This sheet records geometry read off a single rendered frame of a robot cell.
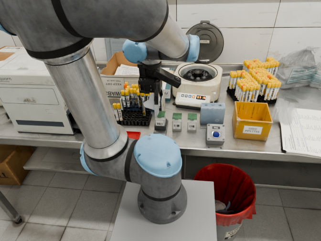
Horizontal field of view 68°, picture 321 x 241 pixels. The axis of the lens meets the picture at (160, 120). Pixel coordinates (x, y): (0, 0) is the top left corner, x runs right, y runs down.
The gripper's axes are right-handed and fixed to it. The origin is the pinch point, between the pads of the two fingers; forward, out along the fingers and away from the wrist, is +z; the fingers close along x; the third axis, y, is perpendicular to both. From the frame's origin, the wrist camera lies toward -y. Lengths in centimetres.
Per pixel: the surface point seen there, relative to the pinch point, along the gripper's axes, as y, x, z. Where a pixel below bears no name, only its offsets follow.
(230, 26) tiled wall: -32, -56, -15
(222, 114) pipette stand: -26.1, -3.1, 5.2
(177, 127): -7.5, 1.4, 9.7
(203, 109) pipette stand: -18.2, -2.8, 2.9
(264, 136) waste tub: -42.7, 5.0, 9.4
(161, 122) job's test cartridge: -0.5, 2.4, 6.3
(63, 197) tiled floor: 82, -15, 99
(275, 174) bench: -70, -29, 73
